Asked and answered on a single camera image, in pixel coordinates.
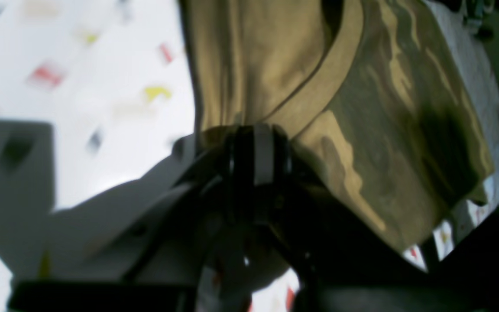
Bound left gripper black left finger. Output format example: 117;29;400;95
7;126;254;312

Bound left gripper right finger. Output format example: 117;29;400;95
254;124;499;312

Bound camouflage T-shirt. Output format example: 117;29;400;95
179;0;494;252

